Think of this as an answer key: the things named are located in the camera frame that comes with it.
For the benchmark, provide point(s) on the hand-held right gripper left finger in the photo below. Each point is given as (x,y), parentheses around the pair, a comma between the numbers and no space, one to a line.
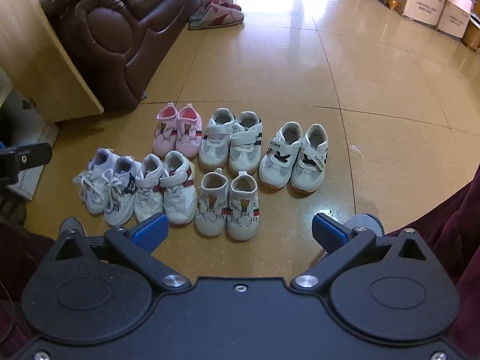
(150,232)

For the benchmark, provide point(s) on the maroon pants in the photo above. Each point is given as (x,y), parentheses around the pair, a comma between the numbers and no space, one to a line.
(450,240)

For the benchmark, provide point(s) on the white navy-striped mesh shoe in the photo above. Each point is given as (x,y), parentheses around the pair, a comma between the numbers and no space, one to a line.
(215,150)
(243,153)

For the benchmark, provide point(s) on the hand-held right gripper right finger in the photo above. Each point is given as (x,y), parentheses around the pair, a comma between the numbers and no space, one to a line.
(330,232)

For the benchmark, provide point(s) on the white lilac lace-up shoe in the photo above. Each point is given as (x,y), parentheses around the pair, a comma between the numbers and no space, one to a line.
(120,198)
(93,187)

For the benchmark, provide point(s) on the pink sock shoe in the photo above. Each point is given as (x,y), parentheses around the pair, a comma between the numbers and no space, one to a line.
(189,135)
(165,135)

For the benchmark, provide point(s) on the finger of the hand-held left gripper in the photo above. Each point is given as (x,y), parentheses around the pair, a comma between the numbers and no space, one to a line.
(26,157)

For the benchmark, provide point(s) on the cardboard box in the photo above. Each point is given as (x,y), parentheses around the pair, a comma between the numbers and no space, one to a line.
(453,22)
(473,35)
(422,5)

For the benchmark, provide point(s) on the brown leather sofa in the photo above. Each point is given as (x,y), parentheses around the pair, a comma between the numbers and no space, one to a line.
(112,26)

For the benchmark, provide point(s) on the person's grey shoe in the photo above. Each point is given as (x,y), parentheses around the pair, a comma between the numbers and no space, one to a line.
(369,222)
(71,225)

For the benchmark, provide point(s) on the pink grey slipper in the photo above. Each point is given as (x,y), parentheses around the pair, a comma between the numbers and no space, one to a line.
(219,5)
(221,19)

